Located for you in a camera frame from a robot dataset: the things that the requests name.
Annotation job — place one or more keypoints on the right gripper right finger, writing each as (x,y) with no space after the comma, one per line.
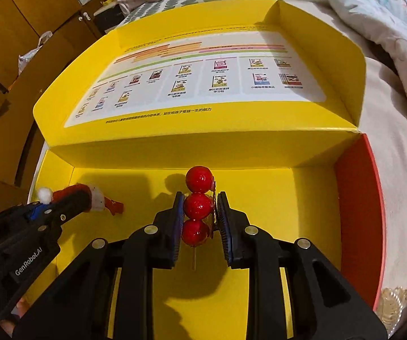
(231,224)

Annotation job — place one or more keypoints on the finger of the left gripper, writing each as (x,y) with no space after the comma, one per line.
(39,210)
(68,203)

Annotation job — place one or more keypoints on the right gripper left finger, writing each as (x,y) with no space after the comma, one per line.
(168,238)

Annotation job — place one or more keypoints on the red santa hat clip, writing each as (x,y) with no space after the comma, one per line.
(99,201)

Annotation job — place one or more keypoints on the red three-ball hair clip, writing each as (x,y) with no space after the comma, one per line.
(199,209)

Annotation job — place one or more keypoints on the yellow and red cardboard box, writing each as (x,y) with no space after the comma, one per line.
(269,98)

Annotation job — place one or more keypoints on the white plastic bag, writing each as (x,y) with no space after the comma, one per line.
(24,59)

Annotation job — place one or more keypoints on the translucent pearl claw clip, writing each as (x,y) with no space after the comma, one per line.
(390,308)

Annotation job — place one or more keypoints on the wooden wardrobe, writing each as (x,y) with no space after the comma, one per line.
(22,22)

